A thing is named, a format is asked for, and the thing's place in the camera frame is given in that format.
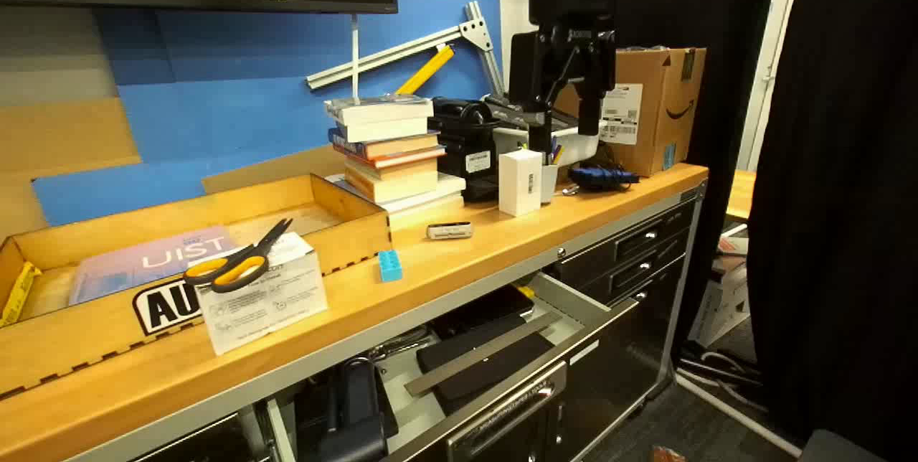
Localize small black drawer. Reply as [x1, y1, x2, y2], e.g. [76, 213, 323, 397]
[587, 229, 692, 306]
[557, 199, 697, 278]

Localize small silver flat object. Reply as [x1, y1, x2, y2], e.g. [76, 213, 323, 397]
[426, 221, 475, 241]

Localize open black drawer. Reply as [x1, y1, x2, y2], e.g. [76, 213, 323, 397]
[264, 271, 640, 462]

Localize black flat panel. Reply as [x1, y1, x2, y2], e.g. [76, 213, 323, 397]
[508, 32, 546, 110]

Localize cardboard box with label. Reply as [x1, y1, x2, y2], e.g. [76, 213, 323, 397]
[554, 47, 708, 178]

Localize white cup of pens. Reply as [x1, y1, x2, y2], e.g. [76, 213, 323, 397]
[539, 141, 566, 205]

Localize white rectangular box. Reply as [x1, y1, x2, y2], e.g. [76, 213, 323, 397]
[498, 148, 544, 218]

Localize black box with label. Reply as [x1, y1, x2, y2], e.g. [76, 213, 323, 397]
[429, 97, 501, 204]

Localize yellow ruler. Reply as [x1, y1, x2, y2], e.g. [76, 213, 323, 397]
[396, 44, 455, 96]

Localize stack of books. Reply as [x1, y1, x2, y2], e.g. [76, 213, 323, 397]
[323, 94, 468, 227]

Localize wooden table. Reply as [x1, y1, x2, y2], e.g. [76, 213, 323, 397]
[725, 169, 758, 223]

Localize thin white rod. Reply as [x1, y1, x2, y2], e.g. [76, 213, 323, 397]
[350, 14, 361, 105]

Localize black flat pouch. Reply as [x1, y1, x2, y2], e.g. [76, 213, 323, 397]
[429, 284, 536, 340]

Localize stack of white boxes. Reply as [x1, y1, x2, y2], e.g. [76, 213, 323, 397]
[691, 221, 752, 349]

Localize small blue block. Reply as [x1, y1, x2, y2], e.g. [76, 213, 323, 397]
[377, 249, 404, 283]

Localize grey metal bar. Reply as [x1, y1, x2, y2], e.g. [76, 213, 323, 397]
[404, 312, 562, 397]

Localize black cabinet door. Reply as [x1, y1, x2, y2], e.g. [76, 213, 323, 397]
[552, 258, 686, 462]

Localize black curtain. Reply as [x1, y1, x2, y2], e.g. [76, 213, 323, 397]
[615, 0, 918, 462]

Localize black flat case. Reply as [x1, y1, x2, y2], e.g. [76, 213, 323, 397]
[416, 314, 557, 415]

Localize blue foam board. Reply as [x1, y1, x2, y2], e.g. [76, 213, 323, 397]
[32, 0, 503, 227]

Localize white printed paper box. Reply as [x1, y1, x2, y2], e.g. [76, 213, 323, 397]
[197, 232, 329, 357]

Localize yellow and black scissors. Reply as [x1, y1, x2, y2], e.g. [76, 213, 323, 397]
[182, 217, 294, 295]

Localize black bag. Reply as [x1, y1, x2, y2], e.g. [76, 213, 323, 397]
[293, 357, 400, 462]

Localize pink booklet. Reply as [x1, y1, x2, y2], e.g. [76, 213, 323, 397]
[69, 225, 239, 306]

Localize wooden tray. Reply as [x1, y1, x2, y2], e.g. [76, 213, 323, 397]
[0, 173, 392, 401]

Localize yellow packet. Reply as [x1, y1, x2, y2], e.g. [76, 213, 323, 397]
[0, 260, 43, 328]

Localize blue device with cables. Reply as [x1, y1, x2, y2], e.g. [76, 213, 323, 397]
[562, 163, 640, 197]

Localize small drawer handle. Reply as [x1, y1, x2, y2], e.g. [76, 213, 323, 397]
[615, 228, 662, 250]
[612, 256, 658, 285]

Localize aluminium frame bracket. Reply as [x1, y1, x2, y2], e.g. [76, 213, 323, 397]
[306, 1, 507, 100]

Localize silver drawer handle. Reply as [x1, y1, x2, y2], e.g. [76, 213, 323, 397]
[446, 360, 568, 461]

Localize white floor frame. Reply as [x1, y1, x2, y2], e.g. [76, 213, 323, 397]
[673, 366, 805, 460]

